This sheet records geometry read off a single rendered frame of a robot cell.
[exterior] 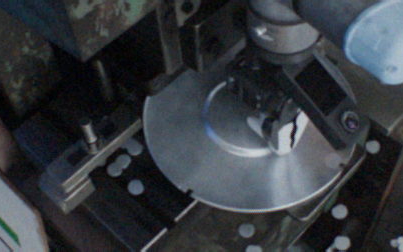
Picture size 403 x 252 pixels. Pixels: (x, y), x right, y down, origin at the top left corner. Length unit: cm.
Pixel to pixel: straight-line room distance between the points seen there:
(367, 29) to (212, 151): 37
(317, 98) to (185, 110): 25
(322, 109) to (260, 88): 7
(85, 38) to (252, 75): 22
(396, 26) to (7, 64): 61
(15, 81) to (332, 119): 51
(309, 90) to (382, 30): 18
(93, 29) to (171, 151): 31
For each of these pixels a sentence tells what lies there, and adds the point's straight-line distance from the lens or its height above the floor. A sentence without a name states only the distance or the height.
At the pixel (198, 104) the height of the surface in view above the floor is 79.
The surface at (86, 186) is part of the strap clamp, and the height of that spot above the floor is 73.
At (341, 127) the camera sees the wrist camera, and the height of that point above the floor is 93.
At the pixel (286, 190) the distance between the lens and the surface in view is 76.
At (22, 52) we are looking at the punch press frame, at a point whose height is 81.
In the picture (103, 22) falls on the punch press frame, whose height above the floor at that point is 109.
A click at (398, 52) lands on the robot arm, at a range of 46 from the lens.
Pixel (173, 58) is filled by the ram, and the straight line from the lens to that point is 71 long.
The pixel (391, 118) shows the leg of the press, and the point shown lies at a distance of 101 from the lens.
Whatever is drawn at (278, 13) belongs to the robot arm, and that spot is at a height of 106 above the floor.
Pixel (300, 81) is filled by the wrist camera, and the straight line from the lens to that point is 62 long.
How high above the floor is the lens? 145
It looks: 55 degrees down
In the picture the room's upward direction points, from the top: 7 degrees counter-clockwise
